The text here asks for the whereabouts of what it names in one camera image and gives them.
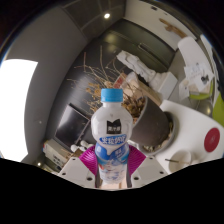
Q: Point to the white bottle with blue cap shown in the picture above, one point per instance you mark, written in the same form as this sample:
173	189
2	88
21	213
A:
111	133

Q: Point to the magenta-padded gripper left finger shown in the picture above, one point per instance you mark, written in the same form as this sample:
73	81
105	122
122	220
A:
76	170

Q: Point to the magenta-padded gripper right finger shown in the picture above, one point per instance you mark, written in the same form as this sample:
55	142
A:
147	170

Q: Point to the dry plant in grey pot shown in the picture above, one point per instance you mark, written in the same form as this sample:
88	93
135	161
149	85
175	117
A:
153	126

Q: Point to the black wall screen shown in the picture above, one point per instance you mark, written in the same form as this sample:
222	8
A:
71	125

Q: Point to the white stone statue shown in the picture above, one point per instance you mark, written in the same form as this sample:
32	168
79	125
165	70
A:
133	63

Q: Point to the stack of papers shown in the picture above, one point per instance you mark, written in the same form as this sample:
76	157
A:
196	71

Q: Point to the grey plant saucer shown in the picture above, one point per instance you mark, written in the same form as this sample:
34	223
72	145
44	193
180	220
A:
175	133

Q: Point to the small white figurine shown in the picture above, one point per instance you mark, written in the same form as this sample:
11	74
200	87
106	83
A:
75	148
86	144

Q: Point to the flat round red coaster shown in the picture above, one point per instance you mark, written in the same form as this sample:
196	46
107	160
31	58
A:
212	140

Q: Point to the white pedestal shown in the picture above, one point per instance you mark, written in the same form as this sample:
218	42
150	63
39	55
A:
165	85

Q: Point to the stir stick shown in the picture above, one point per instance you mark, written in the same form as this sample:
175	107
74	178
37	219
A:
176	161

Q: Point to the round ceiling light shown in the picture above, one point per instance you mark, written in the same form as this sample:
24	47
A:
107	15

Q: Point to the dark double door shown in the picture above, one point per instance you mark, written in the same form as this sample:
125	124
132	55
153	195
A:
140	40

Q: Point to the wooden figure sculpture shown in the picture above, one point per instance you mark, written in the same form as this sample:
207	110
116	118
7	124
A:
173	28

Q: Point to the white chair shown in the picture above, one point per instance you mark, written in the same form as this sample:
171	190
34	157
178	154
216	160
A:
188	50

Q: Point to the green seat cushion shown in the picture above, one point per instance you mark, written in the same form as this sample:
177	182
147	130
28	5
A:
218	111
200	96

